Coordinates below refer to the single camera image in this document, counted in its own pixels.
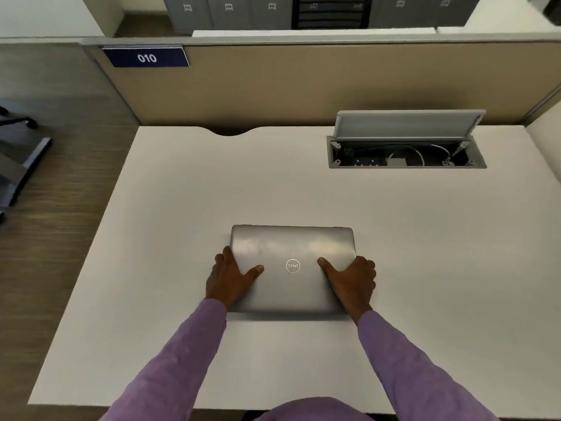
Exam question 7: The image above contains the silver laptop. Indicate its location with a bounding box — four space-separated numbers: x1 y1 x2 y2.
228 224 355 315

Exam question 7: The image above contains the person's right forearm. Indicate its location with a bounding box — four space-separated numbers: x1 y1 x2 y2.
358 310 500 421

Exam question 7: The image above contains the blue desk number sign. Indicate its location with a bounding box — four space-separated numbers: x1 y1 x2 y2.
102 46 190 68

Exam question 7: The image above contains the grey desk cable box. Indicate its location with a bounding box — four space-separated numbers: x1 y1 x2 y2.
326 135 487 170

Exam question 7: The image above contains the white cable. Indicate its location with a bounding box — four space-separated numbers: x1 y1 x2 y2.
386 145 426 168

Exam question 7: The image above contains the black shelf rack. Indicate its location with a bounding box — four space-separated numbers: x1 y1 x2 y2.
291 0 373 30

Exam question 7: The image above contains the grey cable box lid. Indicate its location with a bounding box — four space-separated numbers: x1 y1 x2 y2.
333 110 486 141

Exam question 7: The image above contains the person's right hand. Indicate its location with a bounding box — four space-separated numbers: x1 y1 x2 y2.
317 256 377 326

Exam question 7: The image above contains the person's purple shirt torso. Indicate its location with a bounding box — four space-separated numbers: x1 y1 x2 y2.
252 397 378 421

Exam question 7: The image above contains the row of grey lockers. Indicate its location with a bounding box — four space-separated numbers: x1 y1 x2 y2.
161 0 483 34

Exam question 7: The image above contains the grey cable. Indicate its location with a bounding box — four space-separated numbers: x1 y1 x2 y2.
427 144 466 166

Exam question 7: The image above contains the beige desk partition panel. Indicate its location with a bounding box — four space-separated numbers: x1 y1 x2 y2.
83 34 561 127

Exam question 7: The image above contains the person's left forearm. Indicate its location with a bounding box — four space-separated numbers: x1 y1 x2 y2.
100 298 228 421

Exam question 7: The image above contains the person's left hand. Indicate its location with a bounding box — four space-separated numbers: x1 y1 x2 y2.
205 246 265 312

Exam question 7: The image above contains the grey office chair base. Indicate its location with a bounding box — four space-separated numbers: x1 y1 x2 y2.
0 106 53 224

